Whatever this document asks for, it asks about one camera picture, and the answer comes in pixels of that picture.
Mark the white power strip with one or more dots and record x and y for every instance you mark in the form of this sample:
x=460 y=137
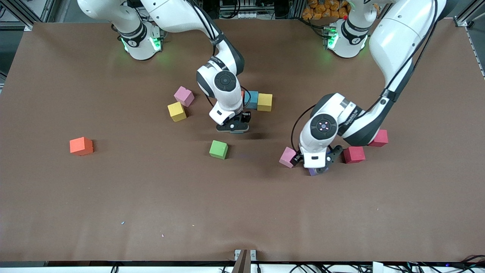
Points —
x=246 y=16

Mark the green foam block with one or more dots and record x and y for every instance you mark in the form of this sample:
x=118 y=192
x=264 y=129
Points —
x=218 y=149

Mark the dusty pink foam block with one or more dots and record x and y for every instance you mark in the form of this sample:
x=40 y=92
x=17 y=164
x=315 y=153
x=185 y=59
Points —
x=183 y=95

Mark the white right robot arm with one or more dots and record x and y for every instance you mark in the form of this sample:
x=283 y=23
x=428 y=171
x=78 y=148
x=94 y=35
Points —
x=178 y=15

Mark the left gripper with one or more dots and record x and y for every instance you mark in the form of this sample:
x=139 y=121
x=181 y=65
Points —
x=298 y=157

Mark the bright pink foam block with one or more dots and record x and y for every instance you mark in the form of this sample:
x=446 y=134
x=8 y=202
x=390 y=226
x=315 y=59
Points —
x=287 y=157

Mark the purple foam block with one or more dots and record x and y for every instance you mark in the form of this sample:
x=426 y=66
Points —
x=312 y=172

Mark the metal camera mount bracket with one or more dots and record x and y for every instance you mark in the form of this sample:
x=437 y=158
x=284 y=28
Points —
x=242 y=261

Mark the yellow foam block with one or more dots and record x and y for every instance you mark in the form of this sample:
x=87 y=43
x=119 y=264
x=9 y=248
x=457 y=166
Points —
x=177 y=112
x=265 y=102

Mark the aluminium frame profile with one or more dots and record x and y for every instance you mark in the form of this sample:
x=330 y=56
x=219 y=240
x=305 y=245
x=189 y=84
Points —
x=464 y=19
x=47 y=9

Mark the red foam block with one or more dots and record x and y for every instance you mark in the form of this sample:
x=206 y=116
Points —
x=356 y=154
x=380 y=139

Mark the paper table cover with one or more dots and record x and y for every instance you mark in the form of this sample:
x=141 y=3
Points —
x=113 y=197

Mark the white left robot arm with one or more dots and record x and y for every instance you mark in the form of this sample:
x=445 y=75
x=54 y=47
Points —
x=398 y=38

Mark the pile of orange items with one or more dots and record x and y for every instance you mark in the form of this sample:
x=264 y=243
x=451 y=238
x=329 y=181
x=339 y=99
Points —
x=322 y=9

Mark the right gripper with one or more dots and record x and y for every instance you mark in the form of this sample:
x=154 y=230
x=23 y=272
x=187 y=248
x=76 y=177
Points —
x=246 y=116

